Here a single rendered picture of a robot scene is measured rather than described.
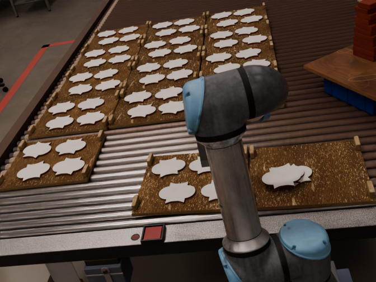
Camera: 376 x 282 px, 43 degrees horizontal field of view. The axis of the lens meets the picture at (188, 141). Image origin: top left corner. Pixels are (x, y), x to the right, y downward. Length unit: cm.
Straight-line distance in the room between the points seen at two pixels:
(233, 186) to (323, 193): 65
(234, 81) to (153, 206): 83
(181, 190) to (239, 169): 71
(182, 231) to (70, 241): 40
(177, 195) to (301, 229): 65
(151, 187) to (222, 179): 78
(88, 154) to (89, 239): 52
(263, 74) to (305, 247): 41
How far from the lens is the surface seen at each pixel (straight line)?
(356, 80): 211
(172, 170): 185
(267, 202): 164
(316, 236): 118
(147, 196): 177
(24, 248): 181
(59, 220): 185
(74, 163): 208
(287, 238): 117
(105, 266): 172
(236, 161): 105
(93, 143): 219
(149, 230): 164
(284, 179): 169
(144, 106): 236
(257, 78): 100
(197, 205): 168
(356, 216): 161
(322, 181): 171
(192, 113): 98
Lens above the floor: 201
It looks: 32 degrees down
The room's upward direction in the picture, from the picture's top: 13 degrees counter-clockwise
